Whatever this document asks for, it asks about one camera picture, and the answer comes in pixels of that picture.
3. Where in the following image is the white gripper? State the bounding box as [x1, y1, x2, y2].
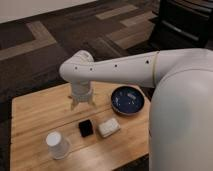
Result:
[70, 81, 97, 110]

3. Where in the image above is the black cabinet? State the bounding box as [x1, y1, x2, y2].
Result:
[148, 0, 213, 50]

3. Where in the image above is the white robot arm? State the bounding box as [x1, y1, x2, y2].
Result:
[59, 48, 213, 171]

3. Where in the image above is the white sponge block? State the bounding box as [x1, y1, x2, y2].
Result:
[98, 118, 120, 137]

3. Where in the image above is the black eraser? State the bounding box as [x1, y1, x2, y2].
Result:
[79, 120, 93, 137]

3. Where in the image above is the dark blue bowl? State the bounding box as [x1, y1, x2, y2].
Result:
[110, 86, 145, 116]

